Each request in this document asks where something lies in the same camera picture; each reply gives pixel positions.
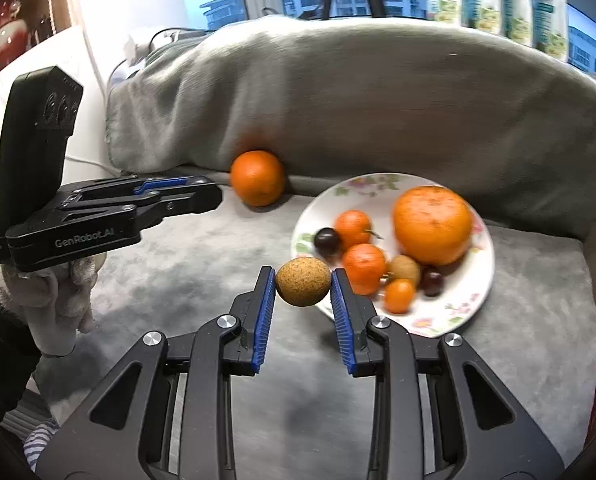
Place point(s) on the medium tangerine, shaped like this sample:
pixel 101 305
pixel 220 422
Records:
pixel 365 265

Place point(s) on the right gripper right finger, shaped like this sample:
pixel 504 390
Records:
pixel 439 411

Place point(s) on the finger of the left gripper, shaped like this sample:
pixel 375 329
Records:
pixel 152 208
pixel 170 185

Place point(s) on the brown longan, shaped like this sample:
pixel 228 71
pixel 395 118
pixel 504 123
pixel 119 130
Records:
pixel 402 267
pixel 303 281

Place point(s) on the small kumquat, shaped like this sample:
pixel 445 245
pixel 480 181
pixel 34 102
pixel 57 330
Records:
pixel 399 295

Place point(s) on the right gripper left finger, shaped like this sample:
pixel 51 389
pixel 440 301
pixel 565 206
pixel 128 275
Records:
pixel 164 411

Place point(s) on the large smooth orange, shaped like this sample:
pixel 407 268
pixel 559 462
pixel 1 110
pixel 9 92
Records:
pixel 258 178

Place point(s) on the left gloved hand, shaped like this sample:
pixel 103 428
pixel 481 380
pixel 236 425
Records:
pixel 55 303

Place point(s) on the red white vase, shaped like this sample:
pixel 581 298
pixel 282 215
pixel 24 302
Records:
pixel 14 32

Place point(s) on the grey blanket cushion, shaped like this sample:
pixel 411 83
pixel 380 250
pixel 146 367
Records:
pixel 508 127

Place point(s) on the white floral plate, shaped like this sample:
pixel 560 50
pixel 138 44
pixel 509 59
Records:
pixel 467 282

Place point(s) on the small tangerine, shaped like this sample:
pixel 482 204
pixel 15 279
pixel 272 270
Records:
pixel 354 227

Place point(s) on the white power strip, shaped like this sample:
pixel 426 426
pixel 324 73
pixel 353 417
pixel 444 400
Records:
pixel 135 52

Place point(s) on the large rough tangerine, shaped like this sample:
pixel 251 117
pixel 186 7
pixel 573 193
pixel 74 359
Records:
pixel 432 225

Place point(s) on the grey seat cover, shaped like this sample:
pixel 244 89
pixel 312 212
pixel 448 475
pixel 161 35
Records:
pixel 303 416

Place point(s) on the dark cherry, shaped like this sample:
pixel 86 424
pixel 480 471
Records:
pixel 327 242
pixel 432 282

